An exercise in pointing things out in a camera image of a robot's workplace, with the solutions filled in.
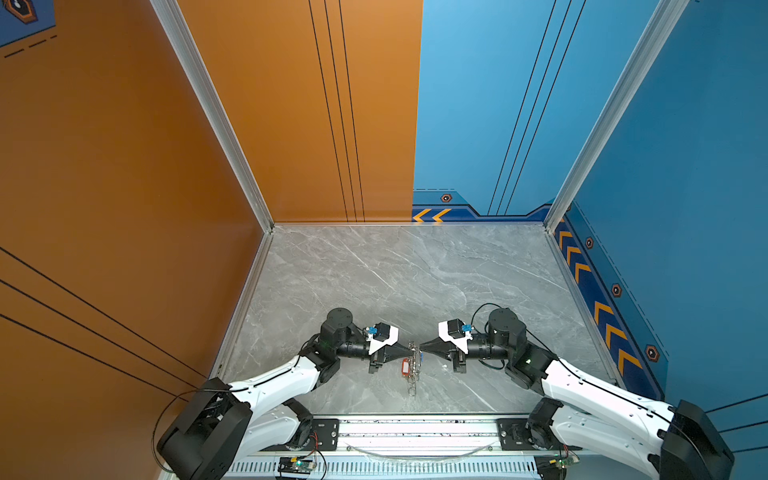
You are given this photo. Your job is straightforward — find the metal keyring with chain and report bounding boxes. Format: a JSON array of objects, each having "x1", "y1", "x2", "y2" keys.
[{"x1": 405, "y1": 342, "x2": 422, "y2": 397}]

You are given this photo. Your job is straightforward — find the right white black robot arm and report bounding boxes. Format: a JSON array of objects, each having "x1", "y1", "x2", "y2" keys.
[{"x1": 420, "y1": 308, "x2": 735, "y2": 479}]

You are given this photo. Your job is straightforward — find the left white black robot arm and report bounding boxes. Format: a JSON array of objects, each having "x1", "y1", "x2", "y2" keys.
[{"x1": 151, "y1": 308, "x2": 412, "y2": 479}]

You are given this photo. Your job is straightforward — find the white vented grille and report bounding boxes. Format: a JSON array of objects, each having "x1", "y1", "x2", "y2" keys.
[{"x1": 225, "y1": 456, "x2": 540, "y2": 479}]

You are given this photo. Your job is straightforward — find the green circuit board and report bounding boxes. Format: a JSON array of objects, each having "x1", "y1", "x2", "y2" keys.
[{"x1": 276, "y1": 456, "x2": 318, "y2": 479}]

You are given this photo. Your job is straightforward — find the right small circuit board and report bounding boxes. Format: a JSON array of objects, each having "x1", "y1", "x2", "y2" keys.
[{"x1": 549, "y1": 445, "x2": 580, "y2": 470}]

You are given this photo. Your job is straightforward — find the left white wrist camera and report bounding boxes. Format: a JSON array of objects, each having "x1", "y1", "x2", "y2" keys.
[{"x1": 365, "y1": 322, "x2": 399, "y2": 356}]

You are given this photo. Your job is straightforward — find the aluminium front rail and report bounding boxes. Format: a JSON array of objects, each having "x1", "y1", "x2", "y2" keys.
[{"x1": 235, "y1": 414, "x2": 561, "y2": 461}]

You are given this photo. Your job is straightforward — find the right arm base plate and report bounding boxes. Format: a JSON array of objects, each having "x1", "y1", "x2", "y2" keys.
[{"x1": 496, "y1": 417, "x2": 564, "y2": 453}]

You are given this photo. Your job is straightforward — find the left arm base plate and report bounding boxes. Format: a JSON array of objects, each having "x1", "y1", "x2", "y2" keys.
[{"x1": 265, "y1": 418, "x2": 340, "y2": 452}]

